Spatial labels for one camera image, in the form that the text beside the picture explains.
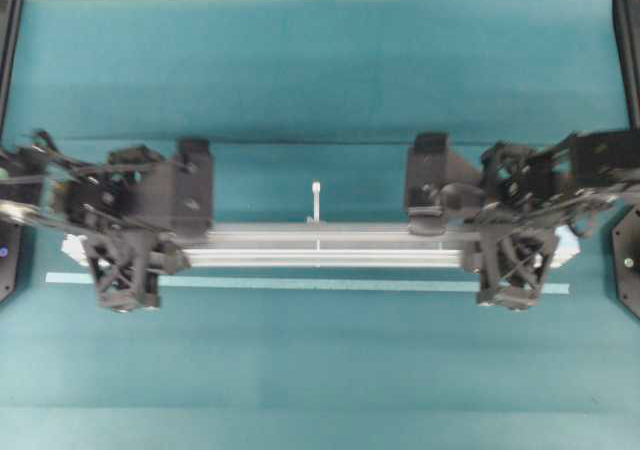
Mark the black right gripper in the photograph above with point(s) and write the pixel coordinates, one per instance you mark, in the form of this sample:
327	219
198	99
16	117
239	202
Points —
516	179

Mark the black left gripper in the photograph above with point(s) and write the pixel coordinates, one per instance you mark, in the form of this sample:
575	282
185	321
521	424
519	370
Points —
140	187

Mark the large aluminium rail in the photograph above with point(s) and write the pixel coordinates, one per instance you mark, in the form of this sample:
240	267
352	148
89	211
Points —
325	245

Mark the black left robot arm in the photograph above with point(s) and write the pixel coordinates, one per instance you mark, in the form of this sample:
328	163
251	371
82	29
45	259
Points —
30	181

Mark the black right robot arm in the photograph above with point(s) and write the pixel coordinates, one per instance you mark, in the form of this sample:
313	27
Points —
590	173

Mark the light blue tape strip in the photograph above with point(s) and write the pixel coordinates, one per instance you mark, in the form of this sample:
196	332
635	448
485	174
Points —
320	284

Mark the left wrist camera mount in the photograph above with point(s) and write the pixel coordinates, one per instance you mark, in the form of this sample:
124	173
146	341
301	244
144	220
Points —
119	265

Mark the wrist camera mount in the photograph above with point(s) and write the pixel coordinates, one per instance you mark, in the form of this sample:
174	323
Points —
119	265
514	266

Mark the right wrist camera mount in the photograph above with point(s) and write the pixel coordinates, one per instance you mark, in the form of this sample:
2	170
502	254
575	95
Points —
514	266

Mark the white cable tie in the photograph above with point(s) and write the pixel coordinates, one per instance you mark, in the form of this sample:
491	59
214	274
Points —
315	218

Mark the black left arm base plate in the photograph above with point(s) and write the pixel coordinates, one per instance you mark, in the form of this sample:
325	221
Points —
10	246

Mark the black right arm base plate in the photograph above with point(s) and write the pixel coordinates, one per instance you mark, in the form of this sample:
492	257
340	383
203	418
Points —
626	255

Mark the black metal frame rail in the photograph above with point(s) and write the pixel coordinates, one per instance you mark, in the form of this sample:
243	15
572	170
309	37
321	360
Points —
625	14

